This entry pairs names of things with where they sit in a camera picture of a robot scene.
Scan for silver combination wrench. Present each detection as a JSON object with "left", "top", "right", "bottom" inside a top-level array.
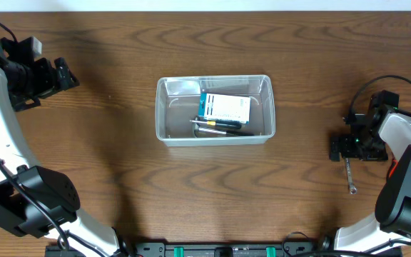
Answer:
[{"left": 344, "top": 158, "right": 357, "bottom": 194}]

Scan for black yellow screwdriver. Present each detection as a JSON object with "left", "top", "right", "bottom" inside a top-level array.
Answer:
[{"left": 191, "top": 120, "right": 242, "bottom": 130}]

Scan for clear plastic storage container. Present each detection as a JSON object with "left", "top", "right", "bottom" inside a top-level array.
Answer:
[{"left": 155, "top": 75, "right": 276, "bottom": 146}]

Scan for blue white screw box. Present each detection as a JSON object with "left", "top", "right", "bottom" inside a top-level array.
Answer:
[{"left": 198, "top": 94, "right": 251, "bottom": 124}]

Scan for small black-handled hammer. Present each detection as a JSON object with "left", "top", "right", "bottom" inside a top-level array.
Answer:
[{"left": 196, "top": 127, "right": 254, "bottom": 136}]

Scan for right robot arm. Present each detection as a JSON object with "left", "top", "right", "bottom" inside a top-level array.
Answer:
[{"left": 320, "top": 105, "right": 411, "bottom": 254}]

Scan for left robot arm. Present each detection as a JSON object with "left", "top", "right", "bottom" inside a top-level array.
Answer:
[{"left": 0, "top": 35, "right": 130, "bottom": 256}]

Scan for red-handled pliers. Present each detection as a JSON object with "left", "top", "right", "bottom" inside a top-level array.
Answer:
[{"left": 386, "top": 158, "right": 398, "bottom": 180}]

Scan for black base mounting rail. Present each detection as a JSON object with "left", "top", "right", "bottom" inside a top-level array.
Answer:
[{"left": 44, "top": 241, "right": 403, "bottom": 257}]

